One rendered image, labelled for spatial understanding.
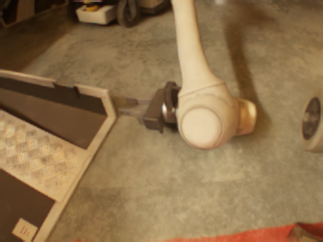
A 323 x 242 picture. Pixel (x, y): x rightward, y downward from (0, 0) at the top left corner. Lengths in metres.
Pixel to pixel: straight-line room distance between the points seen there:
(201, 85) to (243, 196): 0.35
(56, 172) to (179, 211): 0.39
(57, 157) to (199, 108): 0.52
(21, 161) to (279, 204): 0.79
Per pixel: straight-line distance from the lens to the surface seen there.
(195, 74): 0.41
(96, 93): 0.72
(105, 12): 1.39
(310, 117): 0.70
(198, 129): 0.35
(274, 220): 0.63
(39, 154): 0.76
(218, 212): 0.59
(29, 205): 0.73
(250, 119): 0.54
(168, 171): 0.63
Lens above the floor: 0.57
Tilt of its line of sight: 50 degrees down
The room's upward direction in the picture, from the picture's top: 8 degrees counter-clockwise
